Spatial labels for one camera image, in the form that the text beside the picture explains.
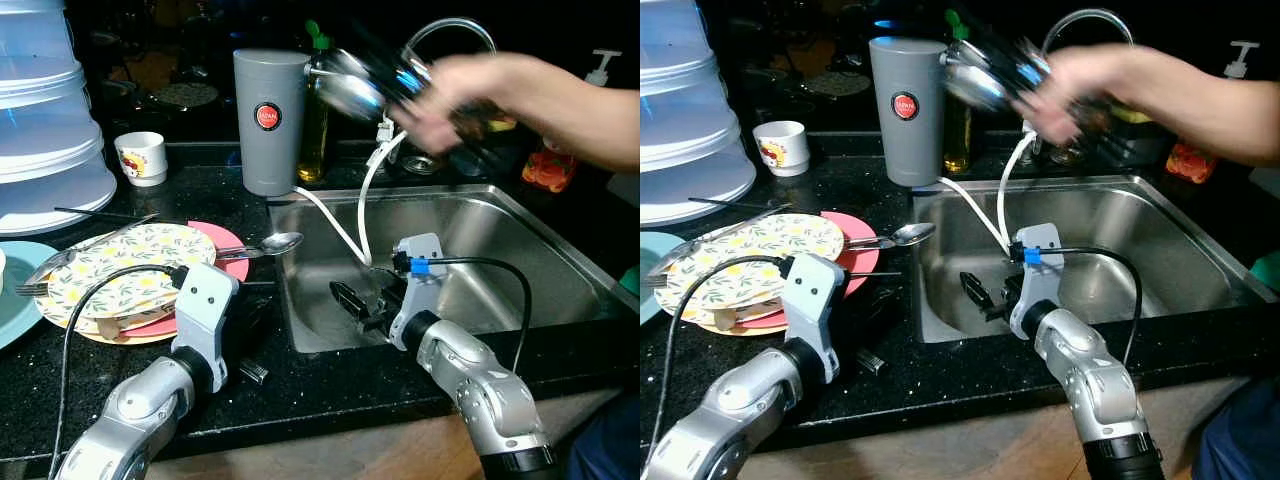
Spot tall grey container red logo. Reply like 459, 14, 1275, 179
868, 36, 949, 189
233, 48, 312, 198

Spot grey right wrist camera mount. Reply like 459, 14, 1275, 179
388, 233, 448, 351
1008, 222, 1067, 341

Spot oil bottle green cap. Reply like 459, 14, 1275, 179
940, 10, 977, 177
297, 20, 337, 185

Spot pink plate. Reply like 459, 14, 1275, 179
125, 220, 252, 339
745, 210, 880, 332

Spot yellow plate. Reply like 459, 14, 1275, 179
688, 298, 793, 338
38, 298, 183, 347

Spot small white printed cup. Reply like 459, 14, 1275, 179
114, 131, 169, 189
752, 120, 810, 179

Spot thin white hose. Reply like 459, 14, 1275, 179
996, 128, 1037, 247
357, 128, 408, 265
938, 177, 1013, 253
290, 186, 369, 265

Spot curved chrome faucet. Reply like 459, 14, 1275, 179
1040, 8, 1137, 53
404, 16, 499, 59

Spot steel spoon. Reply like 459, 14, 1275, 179
214, 232, 305, 262
845, 222, 939, 252

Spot teal plate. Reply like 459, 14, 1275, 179
0, 240, 60, 352
640, 231, 687, 325

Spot person's bare hand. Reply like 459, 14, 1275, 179
1022, 45, 1128, 145
385, 55, 497, 153

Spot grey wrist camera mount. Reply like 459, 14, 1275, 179
1008, 222, 1067, 341
782, 253, 847, 387
388, 233, 448, 351
172, 263, 241, 393

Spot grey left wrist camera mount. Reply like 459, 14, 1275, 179
782, 253, 847, 387
172, 263, 241, 393

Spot thin black stick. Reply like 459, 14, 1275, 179
687, 196, 763, 214
54, 206, 193, 228

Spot round metal mesh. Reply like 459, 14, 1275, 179
800, 70, 872, 99
150, 82, 220, 110

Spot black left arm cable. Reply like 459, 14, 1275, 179
648, 255, 793, 466
46, 263, 187, 480

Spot white soap pump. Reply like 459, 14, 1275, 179
589, 48, 624, 87
1224, 40, 1262, 80

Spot stainless steel sink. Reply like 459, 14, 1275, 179
908, 175, 1280, 347
268, 183, 641, 357

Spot dark container yellow contents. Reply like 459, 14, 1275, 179
1105, 98, 1177, 167
450, 100, 522, 173

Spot orange labelled bottle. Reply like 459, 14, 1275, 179
1164, 140, 1220, 185
521, 140, 580, 194

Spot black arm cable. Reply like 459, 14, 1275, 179
46, 263, 187, 480
438, 256, 534, 373
1058, 246, 1144, 367
648, 255, 793, 466

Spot stacked white plastic containers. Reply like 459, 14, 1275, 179
0, 0, 119, 238
640, 0, 759, 227

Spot floral lemon print plate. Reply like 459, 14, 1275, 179
664, 213, 847, 314
45, 222, 219, 322

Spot person's leg blue trousers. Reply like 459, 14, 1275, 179
1190, 375, 1280, 480
565, 390, 641, 480

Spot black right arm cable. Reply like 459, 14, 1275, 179
1058, 246, 1144, 367
438, 256, 534, 373

